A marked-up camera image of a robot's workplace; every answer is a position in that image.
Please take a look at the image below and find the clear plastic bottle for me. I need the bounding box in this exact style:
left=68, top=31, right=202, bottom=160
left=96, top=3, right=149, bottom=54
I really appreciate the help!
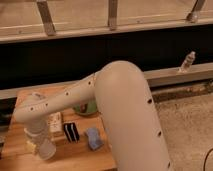
left=178, top=51, right=196, bottom=73

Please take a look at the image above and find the right metal bracket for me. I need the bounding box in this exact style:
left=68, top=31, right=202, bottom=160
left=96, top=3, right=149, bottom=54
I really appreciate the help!
left=186, top=0, right=206, bottom=23

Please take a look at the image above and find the black cable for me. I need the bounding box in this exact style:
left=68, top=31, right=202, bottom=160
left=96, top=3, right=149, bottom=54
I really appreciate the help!
left=200, top=148, right=213, bottom=171

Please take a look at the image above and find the middle metal bracket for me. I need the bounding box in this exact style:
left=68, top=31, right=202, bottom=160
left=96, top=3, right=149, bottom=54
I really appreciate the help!
left=108, top=0, right=118, bottom=31

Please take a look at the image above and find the white ceramic cup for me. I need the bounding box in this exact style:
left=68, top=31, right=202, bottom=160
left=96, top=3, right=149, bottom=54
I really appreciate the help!
left=36, top=138, right=56, bottom=160

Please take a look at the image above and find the left metal bracket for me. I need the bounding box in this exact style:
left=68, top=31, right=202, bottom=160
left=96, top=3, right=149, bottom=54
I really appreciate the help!
left=36, top=0, right=56, bottom=36

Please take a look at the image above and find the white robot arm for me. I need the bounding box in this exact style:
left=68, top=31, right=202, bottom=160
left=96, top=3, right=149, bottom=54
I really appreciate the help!
left=13, top=61, right=174, bottom=171

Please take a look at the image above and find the white glue bottle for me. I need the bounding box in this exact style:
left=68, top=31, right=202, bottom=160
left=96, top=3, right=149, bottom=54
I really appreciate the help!
left=48, top=112, right=63, bottom=136

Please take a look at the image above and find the metal bracket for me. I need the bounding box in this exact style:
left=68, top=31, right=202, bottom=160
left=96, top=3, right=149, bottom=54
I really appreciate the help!
left=108, top=0, right=118, bottom=31
left=36, top=0, right=56, bottom=36
left=186, top=0, right=206, bottom=23

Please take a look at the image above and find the blue sponge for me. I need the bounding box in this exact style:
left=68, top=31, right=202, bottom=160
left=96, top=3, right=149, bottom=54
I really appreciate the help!
left=86, top=127, right=103, bottom=150

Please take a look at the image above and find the green bowl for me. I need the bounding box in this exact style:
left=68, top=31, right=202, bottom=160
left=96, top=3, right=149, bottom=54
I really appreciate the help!
left=73, top=100, right=97, bottom=116

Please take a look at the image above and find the brown sausage in bowl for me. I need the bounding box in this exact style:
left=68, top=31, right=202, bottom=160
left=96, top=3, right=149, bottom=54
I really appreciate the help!
left=80, top=104, right=87, bottom=113

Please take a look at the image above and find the black white striped eraser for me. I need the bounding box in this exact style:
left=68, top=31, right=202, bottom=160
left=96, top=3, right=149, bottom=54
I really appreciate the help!
left=63, top=122, right=80, bottom=142

